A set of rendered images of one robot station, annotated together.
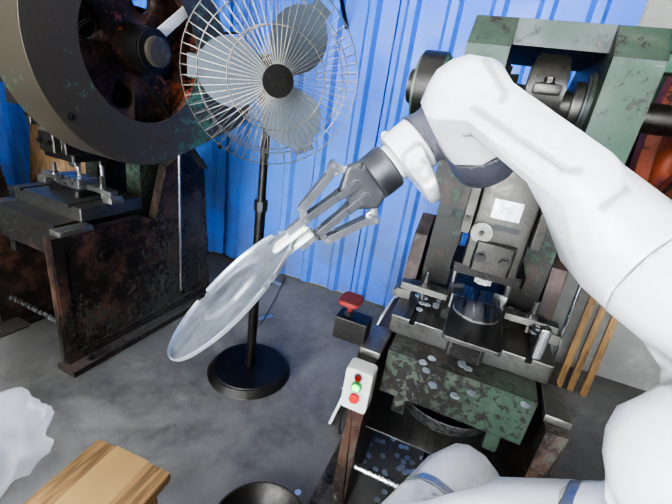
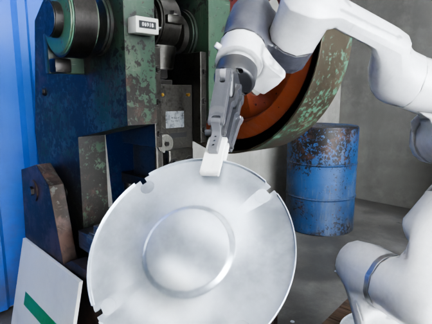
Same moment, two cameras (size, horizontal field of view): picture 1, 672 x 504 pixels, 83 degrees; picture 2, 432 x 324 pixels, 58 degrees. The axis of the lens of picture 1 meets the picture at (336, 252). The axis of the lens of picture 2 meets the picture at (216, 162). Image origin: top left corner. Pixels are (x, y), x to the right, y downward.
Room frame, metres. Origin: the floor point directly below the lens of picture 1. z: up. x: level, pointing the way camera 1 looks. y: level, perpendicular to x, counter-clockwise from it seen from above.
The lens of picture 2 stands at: (0.33, 0.61, 1.14)
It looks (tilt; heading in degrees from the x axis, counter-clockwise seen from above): 10 degrees down; 296
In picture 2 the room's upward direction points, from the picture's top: straight up
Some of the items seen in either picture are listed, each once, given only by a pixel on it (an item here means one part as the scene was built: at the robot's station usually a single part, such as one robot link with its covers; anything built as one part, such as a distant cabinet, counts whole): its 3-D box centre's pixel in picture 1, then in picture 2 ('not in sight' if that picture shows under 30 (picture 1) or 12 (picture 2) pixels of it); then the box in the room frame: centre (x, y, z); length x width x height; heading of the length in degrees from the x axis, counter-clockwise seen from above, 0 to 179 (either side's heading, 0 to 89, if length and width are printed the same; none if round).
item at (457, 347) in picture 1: (468, 339); not in sight; (0.90, -0.39, 0.72); 0.25 x 0.14 x 0.14; 161
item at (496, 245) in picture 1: (504, 217); (166, 127); (1.02, -0.44, 1.04); 0.17 x 0.15 x 0.30; 161
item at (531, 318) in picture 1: (534, 318); not in sight; (1.01, -0.61, 0.76); 0.17 x 0.06 x 0.10; 71
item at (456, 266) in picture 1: (486, 269); (159, 179); (1.07, -0.45, 0.86); 0.20 x 0.16 x 0.05; 71
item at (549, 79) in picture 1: (531, 127); (157, 52); (1.06, -0.45, 1.27); 0.21 x 0.12 x 0.34; 161
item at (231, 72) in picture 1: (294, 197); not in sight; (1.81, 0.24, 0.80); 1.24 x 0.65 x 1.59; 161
